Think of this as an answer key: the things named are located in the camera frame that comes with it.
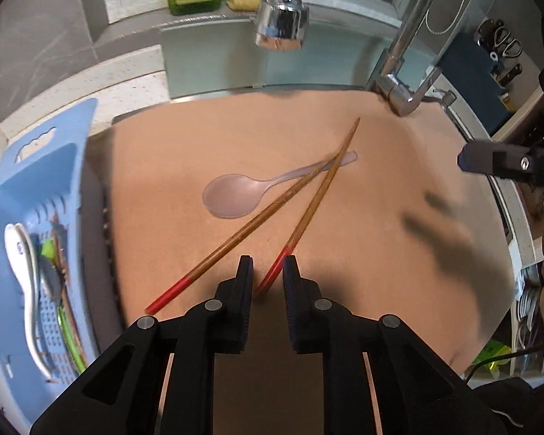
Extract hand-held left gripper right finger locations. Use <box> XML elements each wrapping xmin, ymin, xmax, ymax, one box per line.
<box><xmin>282</xmin><ymin>255</ymin><xmax>522</xmax><ymax>435</ymax></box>

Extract yellow sponge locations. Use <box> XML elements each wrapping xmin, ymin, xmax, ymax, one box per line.
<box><xmin>227</xmin><ymin>0</ymin><xmax>273</xmax><ymax>12</ymax></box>

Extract chrome kitchen faucet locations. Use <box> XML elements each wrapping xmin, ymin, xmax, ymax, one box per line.
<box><xmin>365</xmin><ymin>0</ymin><xmax>445</xmax><ymax>117</ymax></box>

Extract metal bead chain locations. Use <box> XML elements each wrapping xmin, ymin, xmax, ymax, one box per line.
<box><xmin>424</xmin><ymin>0</ymin><xmax>465</xmax><ymax>37</ymax></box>

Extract green plastic spoon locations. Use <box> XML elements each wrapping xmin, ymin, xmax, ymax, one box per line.
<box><xmin>38</xmin><ymin>238</ymin><xmax>87</xmax><ymax>370</ymax></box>

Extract dark blue knife block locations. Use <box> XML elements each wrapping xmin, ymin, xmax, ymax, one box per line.
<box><xmin>435</xmin><ymin>32</ymin><xmax>522</xmax><ymax>114</ymax></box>

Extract dark clothing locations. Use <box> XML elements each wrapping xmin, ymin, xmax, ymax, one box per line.
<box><xmin>467</xmin><ymin>372</ymin><xmax>544</xmax><ymax>435</ymax></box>

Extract orange mat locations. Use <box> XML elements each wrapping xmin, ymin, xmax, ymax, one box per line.
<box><xmin>86</xmin><ymin>88</ymin><xmax>515</xmax><ymax>435</ymax></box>

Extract stacked metal plates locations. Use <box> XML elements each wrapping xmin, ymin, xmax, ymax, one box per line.
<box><xmin>512</xmin><ymin>267</ymin><xmax>544</xmax><ymax>372</ymax></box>

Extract chrome flexible sprayer head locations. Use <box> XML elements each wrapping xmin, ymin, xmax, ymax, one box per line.
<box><xmin>254</xmin><ymin>0</ymin><xmax>310</xmax><ymax>53</ymax></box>

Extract metal spoon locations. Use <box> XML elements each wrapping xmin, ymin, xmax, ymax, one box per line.
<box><xmin>38</xmin><ymin>258</ymin><xmax>62</xmax><ymax>309</ymax></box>

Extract yellow green packet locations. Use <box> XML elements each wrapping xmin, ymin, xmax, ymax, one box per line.
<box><xmin>474</xmin><ymin>342</ymin><xmax>513</xmax><ymax>377</ymax></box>

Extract translucent plastic spoon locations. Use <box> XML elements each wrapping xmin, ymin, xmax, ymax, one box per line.
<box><xmin>202</xmin><ymin>150</ymin><xmax>359</xmax><ymax>219</ymax></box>

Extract brown handled knife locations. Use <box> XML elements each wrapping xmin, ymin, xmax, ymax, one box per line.
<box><xmin>475</xmin><ymin>18</ymin><xmax>494</xmax><ymax>46</ymax></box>

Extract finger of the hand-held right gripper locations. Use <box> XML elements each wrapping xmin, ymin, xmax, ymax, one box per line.
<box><xmin>457</xmin><ymin>140</ymin><xmax>544</xmax><ymax>186</ymax></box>

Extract black handled knife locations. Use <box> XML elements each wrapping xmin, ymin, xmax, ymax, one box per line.
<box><xmin>499</xmin><ymin>63</ymin><xmax>523</xmax><ymax>87</ymax></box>

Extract steel sink soap dispenser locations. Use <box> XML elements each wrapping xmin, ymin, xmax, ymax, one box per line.
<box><xmin>433</xmin><ymin>90</ymin><xmax>458</xmax><ymax>109</ymax></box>

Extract steel sink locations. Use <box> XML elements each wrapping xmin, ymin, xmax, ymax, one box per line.
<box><xmin>111</xmin><ymin>82</ymin><xmax>538</xmax><ymax>372</ymax></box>

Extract black handled scissors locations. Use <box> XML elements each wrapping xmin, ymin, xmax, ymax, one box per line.
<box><xmin>490</xmin><ymin>25</ymin><xmax>524</xmax><ymax>62</ymax></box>

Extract black cable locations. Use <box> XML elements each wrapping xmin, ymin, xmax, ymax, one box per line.
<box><xmin>462</xmin><ymin>344</ymin><xmax>544</xmax><ymax>386</ymax></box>

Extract red-tipped wooden chopstick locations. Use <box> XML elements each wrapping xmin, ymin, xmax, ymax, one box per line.
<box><xmin>54</xmin><ymin>224</ymin><xmax>85</xmax><ymax>354</ymax></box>
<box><xmin>255</xmin><ymin>118</ymin><xmax>361</xmax><ymax>300</ymax></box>
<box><xmin>50</xmin><ymin>222</ymin><xmax>88</xmax><ymax>361</ymax></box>
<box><xmin>145</xmin><ymin>154</ymin><xmax>343</xmax><ymax>315</ymax></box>

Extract blue plastic drain basket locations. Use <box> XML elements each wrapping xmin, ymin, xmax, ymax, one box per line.
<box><xmin>0</xmin><ymin>97</ymin><xmax>114</xmax><ymax>431</ymax></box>

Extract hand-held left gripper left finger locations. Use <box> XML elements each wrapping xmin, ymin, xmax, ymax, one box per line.
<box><xmin>29</xmin><ymin>255</ymin><xmax>255</xmax><ymax>435</ymax></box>

